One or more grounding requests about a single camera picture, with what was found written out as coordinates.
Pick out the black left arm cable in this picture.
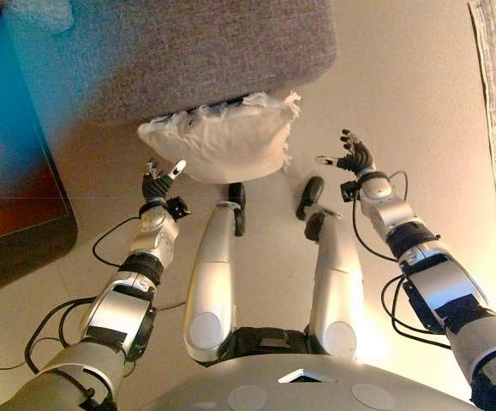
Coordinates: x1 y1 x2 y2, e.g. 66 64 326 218
0 215 188 374

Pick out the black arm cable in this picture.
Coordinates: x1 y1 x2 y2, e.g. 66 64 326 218
351 170 455 351
0 215 188 374

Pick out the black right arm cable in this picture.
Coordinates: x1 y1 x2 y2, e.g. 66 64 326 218
351 170 455 351

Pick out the silver robot torso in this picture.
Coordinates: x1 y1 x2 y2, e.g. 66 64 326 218
144 327 481 411

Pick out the grey fabric armchair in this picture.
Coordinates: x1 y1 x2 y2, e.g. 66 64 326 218
5 0 339 126

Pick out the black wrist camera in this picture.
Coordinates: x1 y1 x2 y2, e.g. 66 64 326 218
165 195 192 222
339 179 361 204

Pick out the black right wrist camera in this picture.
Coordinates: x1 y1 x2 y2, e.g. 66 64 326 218
339 179 361 204

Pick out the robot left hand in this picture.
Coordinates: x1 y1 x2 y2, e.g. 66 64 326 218
141 158 188 210

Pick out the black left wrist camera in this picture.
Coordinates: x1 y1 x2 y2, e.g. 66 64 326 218
165 195 192 222

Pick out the white fringed cushion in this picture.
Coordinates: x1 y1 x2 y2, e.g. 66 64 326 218
137 90 302 184

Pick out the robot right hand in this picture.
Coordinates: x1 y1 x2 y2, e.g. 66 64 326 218
314 128 378 176

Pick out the silver robot left leg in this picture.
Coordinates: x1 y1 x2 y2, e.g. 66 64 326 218
182 182 248 366

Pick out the grey patterned rug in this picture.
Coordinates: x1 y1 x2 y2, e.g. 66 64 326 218
467 0 496 301

